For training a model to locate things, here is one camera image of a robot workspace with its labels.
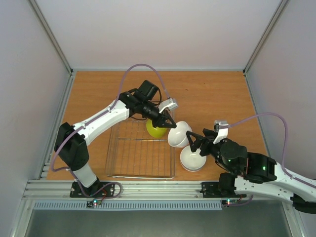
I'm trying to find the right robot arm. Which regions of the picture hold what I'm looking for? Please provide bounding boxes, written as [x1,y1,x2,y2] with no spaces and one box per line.
[186,128,316,214]

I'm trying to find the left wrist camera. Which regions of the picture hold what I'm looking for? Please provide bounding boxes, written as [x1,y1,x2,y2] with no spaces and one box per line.
[158,98,178,114]

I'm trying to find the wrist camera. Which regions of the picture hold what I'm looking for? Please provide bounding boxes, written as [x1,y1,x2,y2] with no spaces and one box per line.
[213,120,229,144]
[158,98,178,114]

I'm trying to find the wire dish rack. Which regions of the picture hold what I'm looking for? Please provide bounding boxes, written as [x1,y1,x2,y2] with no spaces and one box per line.
[105,115,175,179]

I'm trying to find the right circuit board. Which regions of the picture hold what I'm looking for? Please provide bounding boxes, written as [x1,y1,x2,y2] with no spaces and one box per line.
[222,199,239,206]

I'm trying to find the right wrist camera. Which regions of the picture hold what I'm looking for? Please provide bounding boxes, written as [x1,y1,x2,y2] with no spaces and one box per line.
[213,120,229,144]

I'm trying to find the yellow-green bowl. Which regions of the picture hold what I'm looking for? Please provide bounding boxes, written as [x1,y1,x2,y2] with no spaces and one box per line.
[146,119,167,139]

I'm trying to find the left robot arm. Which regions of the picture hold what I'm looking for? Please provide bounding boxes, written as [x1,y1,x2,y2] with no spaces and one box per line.
[54,80,178,197]

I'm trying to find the slotted cable duct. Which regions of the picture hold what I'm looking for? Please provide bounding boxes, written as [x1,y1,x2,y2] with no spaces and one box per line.
[33,200,222,211]

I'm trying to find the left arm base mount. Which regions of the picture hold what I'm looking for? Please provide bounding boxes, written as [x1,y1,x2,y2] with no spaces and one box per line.
[70,182,115,198]

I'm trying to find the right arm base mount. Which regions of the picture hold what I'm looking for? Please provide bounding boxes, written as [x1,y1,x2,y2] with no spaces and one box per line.
[200,182,247,198]

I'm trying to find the white bowl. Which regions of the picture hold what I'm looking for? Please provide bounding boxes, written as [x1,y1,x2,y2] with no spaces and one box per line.
[180,146,207,172]
[167,121,192,148]

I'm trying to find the left circuit board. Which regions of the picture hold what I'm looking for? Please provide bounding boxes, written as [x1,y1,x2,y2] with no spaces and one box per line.
[86,200,102,208]

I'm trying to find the circuit board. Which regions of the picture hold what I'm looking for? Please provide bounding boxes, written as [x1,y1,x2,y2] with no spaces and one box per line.
[222,199,239,206]
[86,200,102,208]

